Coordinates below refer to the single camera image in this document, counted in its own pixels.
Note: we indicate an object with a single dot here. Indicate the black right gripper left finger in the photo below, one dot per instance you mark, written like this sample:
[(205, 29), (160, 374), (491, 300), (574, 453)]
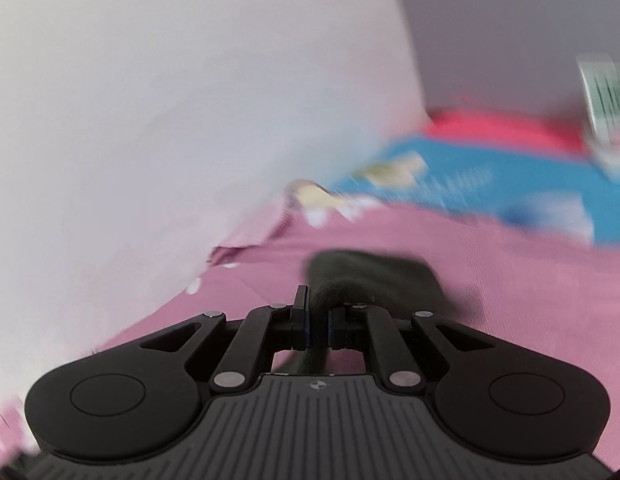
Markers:
[(232, 355)]

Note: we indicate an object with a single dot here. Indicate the black knitted small garment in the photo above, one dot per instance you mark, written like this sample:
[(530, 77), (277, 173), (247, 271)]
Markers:
[(347, 278)]

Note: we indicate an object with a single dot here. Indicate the white green striped box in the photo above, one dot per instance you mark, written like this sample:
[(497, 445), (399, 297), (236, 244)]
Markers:
[(600, 77)]

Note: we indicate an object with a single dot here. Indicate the blue and red patterned blanket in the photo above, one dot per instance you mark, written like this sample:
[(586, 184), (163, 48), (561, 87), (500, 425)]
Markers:
[(526, 172)]

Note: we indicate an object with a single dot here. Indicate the pink floral bed sheet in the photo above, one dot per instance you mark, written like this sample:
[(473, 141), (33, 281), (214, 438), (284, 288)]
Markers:
[(368, 374)]

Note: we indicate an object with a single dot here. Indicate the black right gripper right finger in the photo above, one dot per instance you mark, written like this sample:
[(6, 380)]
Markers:
[(404, 353)]

